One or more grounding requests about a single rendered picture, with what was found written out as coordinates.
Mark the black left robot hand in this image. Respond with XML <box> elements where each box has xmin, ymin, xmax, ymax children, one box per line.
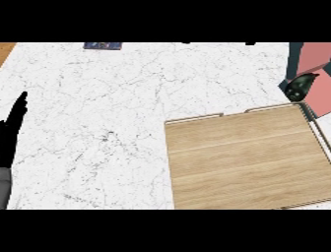
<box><xmin>0</xmin><ymin>91</ymin><xmax>31</xmax><ymax>176</ymax></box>

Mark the wooden tray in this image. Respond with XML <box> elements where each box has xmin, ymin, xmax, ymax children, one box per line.
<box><xmin>163</xmin><ymin>101</ymin><xmax>331</xmax><ymax>211</ymax></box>

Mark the dark eggplant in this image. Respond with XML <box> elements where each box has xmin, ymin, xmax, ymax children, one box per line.
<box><xmin>285</xmin><ymin>73</ymin><xmax>321</xmax><ymax>101</ymax></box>

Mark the pink and teal cardboard box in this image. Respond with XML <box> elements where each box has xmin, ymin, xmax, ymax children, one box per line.
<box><xmin>278</xmin><ymin>42</ymin><xmax>331</xmax><ymax>118</ymax></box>

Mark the dark blue flat object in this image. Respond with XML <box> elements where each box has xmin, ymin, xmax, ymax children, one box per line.
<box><xmin>83</xmin><ymin>42</ymin><xmax>124</xmax><ymax>51</ymax></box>

